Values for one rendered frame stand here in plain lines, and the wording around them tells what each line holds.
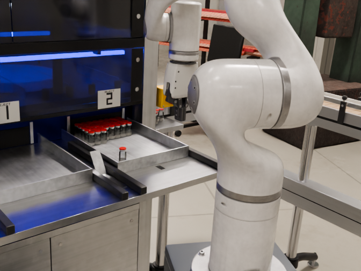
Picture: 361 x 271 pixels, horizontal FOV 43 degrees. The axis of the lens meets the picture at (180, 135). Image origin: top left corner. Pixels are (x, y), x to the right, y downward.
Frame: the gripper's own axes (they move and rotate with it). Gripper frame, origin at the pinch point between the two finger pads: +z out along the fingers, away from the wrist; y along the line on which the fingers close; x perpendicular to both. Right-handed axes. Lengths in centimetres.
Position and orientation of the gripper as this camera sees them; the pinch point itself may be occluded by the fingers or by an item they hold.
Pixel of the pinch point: (180, 113)
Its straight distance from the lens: 134.8
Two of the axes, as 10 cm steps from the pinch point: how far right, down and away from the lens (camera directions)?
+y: -7.6, 1.6, -6.2
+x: 6.4, 2.8, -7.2
